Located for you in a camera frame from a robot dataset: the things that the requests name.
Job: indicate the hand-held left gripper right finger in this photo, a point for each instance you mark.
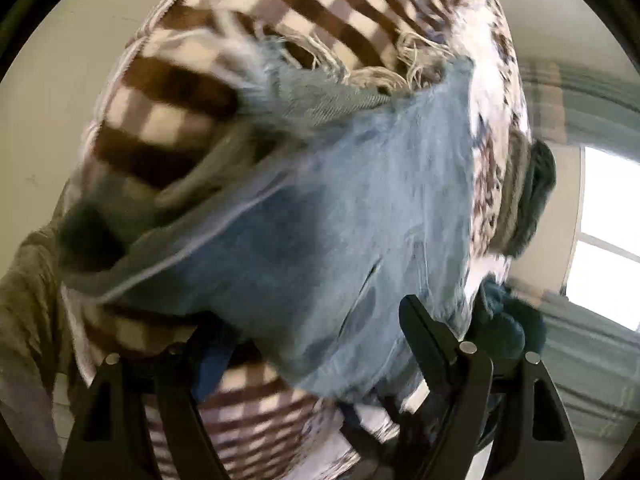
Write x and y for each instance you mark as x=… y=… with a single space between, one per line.
x=431 y=341

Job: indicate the dark teal cloth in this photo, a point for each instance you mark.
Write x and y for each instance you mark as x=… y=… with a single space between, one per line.
x=505 y=320

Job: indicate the window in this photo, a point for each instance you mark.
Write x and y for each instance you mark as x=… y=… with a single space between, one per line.
x=607 y=240

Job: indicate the light blue denim pants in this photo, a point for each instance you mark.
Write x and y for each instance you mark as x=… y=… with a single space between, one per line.
x=320 y=240

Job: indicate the grey green curtain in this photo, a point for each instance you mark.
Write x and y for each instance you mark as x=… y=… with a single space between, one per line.
x=590 y=110

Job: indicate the olive cloth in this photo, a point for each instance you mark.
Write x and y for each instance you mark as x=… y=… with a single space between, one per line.
x=27 y=300

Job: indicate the white patterned blanket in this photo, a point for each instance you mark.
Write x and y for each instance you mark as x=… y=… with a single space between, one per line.
x=492 y=110

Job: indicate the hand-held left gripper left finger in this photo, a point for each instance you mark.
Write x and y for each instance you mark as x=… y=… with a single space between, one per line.
x=216 y=366

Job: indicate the dark green cloth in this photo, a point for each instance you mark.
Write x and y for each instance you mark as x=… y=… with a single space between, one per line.
x=537 y=195

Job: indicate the brown checked fringed blanket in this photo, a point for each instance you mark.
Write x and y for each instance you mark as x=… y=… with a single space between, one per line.
x=280 y=15

